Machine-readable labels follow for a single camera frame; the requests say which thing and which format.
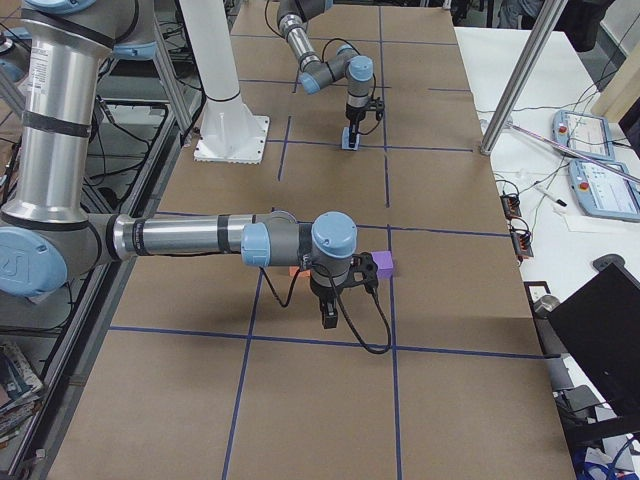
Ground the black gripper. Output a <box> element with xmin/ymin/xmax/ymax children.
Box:
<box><xmin>345</xmin><ymin>97</ymin><xmax>384</xmax><ymax>145</ymax></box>
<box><xmin>310</xmin><ymin>252</ymin><xmax>377</xmax><ymax>329</ymax></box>

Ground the light blue foam block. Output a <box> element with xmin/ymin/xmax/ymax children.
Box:
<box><xmin>341</xmin><ymin>127</ymin><xmax>361</xmax><ymax>151</ymax></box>

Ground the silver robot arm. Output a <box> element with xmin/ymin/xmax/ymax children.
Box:
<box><xmin>277</xmin><ymin>0</ymin><xmax>385</xmax><ymax>150</ymax></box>
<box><xmin>1</xmin><ymin>1</ymin><xmax>378</xmax><ymax>329</ymax></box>

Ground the orange foam block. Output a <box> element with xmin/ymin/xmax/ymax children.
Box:
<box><xmin>289</xmin><ymin>266</ymin><xmax>311</xmax><ymax>277</ymax></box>

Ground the purple foam block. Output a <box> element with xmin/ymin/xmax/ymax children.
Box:
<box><xmin>371</xmin><ymin>250</ymin><xmax>395</xmax><ymax>279</ymax></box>

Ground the brown paper table cover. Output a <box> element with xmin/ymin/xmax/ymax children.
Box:
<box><xmin>49</xmin><ymin>2</ymin><xmax>573</xmax><ymax>479</ymax></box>

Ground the silver metal cup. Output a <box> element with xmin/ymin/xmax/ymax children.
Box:
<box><xmin>532</xmin><ymin>294</ymin><xmax>561</xmax><ymax>319</ymax></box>

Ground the upper teach pendant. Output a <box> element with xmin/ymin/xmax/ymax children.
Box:
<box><xmin>552</xmin><ymin>109</ymin><xmax>615</xmax><ymax>161</ymax></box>

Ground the teach pendant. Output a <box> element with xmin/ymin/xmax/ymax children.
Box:
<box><xmin>569</xmin><ymin>159</ymin><xmax>639</xmax><ymax>223</ymax></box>
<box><xmin>552</xmin><ymin>109</ymin><xmax>615</xmax><ymax>161</ymax></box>

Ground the lower teach pendant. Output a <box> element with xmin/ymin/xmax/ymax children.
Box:
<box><xmin>569</xmin><ymin>159</ymin><xmax>639</xmax><ymax>223</ymax></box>

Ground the black monitor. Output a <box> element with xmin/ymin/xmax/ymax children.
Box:
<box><xmin>549</xmin><ymin>264</ymin><xmax>639</xmax><ymax>415</ymax></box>

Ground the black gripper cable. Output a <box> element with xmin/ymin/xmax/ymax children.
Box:
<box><xmin>261</xmin><ymin>264</ymin><xmax>392</xmax><ymax>356</ymax></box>

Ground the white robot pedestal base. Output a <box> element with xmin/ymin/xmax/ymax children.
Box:
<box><xmin>180</xmin><ymin>0</ymin><xmax>270</xmax><ymax>164</ymax></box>

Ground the aluminium frame post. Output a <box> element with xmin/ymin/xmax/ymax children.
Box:
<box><xmin>480</xmin><ymin>0</ymin><xmax>568</xmax><ymax>155</ymax></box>

